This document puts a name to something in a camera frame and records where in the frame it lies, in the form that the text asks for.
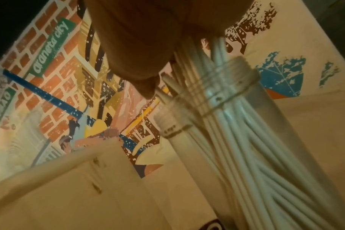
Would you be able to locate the person's right hand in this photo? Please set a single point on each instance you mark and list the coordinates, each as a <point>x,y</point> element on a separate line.
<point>138,38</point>

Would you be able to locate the bundle of white sticks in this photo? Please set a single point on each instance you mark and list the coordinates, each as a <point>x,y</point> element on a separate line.
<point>232,132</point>

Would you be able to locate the colourful printed canvas tote bag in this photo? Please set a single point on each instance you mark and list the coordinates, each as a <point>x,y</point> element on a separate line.
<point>61,78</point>

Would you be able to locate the clear plastic jar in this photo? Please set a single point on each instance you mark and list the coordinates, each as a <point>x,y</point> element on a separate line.
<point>277,125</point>

